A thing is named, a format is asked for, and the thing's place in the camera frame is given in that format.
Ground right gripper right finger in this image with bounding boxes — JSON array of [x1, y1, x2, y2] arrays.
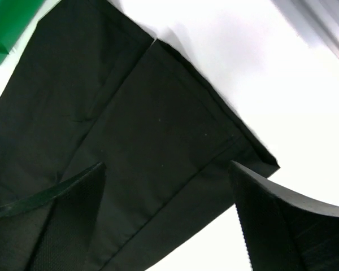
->
[[229, 161, 339, 270]]

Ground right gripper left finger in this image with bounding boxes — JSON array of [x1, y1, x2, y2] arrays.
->
[[0, 163, 106, 270]]

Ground black trousers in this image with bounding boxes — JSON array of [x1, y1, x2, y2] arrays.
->
[[0, 1, 279, 270]]

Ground green plastic tray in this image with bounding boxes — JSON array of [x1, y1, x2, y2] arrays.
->
[[0, 0, 59, 65]]

